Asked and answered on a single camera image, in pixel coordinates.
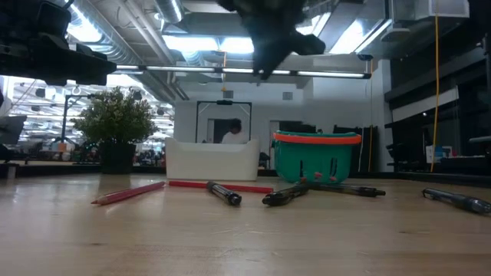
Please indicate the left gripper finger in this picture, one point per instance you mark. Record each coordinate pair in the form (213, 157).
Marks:
(97, 67)

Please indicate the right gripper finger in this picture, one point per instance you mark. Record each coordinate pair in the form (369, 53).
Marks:
(308, 45)
(266, 50)

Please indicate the black pen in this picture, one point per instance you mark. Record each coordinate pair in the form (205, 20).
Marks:
(456, 200)
(284, 195)
(353, 189)
(224, 193)

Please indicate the green plant black pot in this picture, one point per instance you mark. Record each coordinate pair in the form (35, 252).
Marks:
(115, 119)

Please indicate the black monitor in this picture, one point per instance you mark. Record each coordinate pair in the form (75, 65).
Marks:
(11, 128)

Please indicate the long ceiling light bar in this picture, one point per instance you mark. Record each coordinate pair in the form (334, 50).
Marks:
(184, 69)

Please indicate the person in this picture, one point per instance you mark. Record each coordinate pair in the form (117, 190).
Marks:
(234, 136)

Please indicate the black folded panels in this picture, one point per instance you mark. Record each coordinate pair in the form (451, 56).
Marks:
(354, 149)

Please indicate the green basket orange rim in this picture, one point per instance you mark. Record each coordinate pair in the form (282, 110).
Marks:
(310, 161)

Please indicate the white plastic bin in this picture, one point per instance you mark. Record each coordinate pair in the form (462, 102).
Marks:
(211, 161)

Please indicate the black shelving rack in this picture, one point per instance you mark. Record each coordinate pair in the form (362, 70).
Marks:
(406, 147)

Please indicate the white blue carton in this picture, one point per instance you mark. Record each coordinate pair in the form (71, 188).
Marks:
(437, 154)

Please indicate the grey wall vent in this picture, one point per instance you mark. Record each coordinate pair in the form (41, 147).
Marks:
(287, 96)
(228, 94)

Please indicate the black gantry frame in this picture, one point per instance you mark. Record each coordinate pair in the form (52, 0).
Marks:
(224, 102)
(65, 115)

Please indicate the silver round air duct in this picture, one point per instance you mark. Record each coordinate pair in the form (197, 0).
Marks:
(170, 9)

